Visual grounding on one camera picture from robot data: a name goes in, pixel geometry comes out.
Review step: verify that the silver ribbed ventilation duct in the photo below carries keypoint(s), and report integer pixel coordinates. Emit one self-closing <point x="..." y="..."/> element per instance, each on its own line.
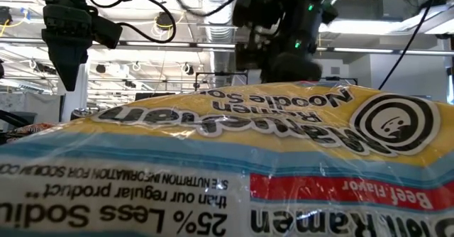
<point x="216" y="63"/>

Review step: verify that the orange snack packet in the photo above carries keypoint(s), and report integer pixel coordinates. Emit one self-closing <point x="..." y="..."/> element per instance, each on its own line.
<point x="33" y="130"/>

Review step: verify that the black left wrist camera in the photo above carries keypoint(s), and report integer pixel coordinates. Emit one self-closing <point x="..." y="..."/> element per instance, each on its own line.
<point x="107" y="31"/>

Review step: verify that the grey wall vent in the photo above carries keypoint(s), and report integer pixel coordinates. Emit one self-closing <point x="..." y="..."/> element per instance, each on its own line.
<point x="335" y="70"/>

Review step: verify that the bright ceiling light panel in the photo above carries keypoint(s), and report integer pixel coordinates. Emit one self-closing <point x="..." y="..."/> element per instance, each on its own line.
<point x="358" y="27"/>

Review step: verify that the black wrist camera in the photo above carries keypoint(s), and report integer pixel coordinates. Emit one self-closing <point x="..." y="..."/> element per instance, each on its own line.
<point x="107" y="31"/>
<point x="248" y="56"/>

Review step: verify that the blue Maruchan beef ramen packet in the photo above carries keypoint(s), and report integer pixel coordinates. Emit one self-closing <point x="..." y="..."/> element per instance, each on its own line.
<point x="227" y="152"/>

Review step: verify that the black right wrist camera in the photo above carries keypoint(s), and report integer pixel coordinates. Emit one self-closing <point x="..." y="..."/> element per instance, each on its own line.
<point x="248" y="56"/>

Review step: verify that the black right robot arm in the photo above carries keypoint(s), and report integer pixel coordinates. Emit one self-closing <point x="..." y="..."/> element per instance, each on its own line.
<point x="301" y="20"/>

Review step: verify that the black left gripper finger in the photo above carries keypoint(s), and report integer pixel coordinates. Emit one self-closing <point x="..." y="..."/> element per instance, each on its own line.
<point x="69" y="66"/>

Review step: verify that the black ceiling spotlight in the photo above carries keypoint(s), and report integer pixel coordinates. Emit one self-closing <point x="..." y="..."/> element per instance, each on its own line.
<point x="189" y="69"/>
<point x="101" y="68"/>
<point x="130" y="84"/>
<point x="46" y="69"/>

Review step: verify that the white pillar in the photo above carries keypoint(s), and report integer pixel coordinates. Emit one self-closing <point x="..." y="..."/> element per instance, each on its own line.
<point x="76" y="105"/>

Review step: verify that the black curved bar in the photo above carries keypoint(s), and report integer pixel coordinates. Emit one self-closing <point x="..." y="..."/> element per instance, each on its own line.
<point x="9" y="118"/>

